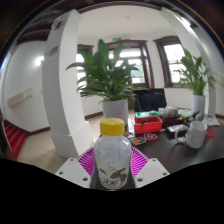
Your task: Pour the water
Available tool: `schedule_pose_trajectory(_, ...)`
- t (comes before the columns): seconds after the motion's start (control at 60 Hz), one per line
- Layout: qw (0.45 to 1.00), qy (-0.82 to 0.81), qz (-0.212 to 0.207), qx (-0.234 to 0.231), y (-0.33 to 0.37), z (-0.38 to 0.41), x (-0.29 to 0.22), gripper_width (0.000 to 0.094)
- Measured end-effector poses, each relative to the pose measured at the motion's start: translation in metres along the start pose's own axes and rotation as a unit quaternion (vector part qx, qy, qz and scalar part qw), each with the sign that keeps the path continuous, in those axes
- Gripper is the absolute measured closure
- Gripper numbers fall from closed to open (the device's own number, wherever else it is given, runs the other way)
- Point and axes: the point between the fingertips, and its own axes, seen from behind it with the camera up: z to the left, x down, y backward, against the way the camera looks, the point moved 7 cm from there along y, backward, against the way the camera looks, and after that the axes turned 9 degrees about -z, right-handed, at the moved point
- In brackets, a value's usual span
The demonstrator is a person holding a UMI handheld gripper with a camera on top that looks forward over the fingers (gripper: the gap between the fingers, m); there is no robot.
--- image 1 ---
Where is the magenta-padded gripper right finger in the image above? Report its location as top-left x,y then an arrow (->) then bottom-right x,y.
129,146 -> 170,189

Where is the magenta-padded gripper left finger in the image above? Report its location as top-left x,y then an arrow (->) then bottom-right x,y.
54,147 -> 99,190

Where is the clear yellow-capped drink bottle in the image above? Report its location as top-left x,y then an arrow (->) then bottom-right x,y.
93,117 -> 133,190

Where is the round colourful sticker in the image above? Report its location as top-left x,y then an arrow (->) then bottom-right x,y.
132,136 -> 147,146
143,132 -> 158,141

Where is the red plastic basket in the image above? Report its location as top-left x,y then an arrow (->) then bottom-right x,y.
133,115 -> 164,135

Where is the dark brown box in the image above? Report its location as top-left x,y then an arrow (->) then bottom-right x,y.
159,114 -> 184,126

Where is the green plastic tray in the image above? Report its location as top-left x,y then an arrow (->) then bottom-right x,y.
134,110 -> 161,118

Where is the white mug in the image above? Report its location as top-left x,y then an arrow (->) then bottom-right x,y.
174,120 -> 208,150

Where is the group of small white containers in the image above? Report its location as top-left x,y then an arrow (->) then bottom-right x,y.
158,106 -> 179,118

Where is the green cloth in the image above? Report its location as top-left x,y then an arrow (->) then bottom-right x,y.
178,109 -> 194,120

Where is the flat round red coaster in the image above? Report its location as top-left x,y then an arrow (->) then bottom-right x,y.
205,128 -> 217,139

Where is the black office chair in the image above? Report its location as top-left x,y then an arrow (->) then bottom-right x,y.
133,88 -> 168,113

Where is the large leafy plant white pot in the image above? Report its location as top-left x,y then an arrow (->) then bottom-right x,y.
65,38 -> 150,129

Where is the slim leafy plant white pot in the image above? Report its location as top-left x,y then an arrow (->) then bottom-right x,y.
173,48 -> 217,116

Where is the dark wood glazed door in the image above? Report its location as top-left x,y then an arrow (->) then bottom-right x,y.
106,39 -> 155,90

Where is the dark wood framed window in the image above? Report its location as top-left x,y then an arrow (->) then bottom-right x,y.
153,35 -> 188,88

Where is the white wall unit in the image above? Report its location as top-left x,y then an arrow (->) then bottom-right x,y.
7,88 -> 34,108

